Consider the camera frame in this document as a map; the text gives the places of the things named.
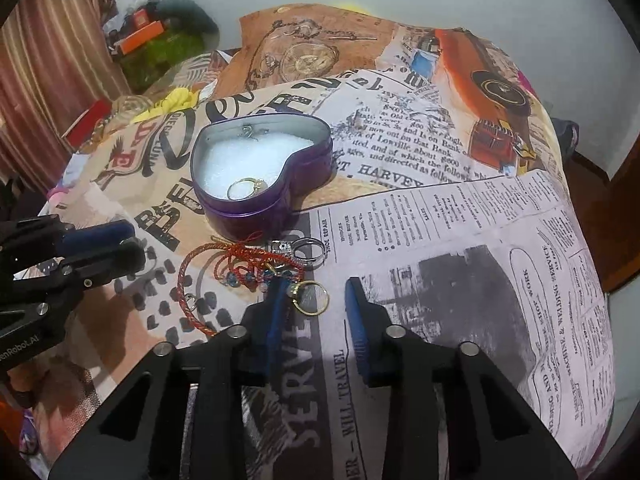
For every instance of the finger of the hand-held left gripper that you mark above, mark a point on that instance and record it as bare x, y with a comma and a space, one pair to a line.
115, 260
100, 236

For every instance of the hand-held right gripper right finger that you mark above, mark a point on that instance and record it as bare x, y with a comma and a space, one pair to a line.
357, 332

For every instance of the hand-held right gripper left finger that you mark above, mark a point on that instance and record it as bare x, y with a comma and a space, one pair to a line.
276, 310

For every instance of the purple heart-shaped tin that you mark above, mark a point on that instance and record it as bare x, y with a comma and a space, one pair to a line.
300, 180

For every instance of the red box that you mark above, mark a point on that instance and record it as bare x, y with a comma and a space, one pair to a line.
87, 122

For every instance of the printed blanket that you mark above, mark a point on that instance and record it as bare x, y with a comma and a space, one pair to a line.
450, 220

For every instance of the white foam pad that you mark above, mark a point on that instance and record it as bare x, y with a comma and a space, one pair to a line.
265, 160

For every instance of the yellow cloth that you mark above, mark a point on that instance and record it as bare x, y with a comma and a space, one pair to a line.
170, 100

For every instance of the small silver earring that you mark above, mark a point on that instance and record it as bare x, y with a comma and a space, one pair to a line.
247, 132

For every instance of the striped brown curtain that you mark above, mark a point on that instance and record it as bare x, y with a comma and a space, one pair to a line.
50, 60

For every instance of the orange box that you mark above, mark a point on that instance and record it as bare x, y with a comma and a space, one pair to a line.
140, 37

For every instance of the dark green bag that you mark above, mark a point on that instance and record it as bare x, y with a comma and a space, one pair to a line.
185, 30

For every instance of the blue cloth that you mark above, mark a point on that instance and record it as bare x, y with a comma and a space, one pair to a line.
567, 135

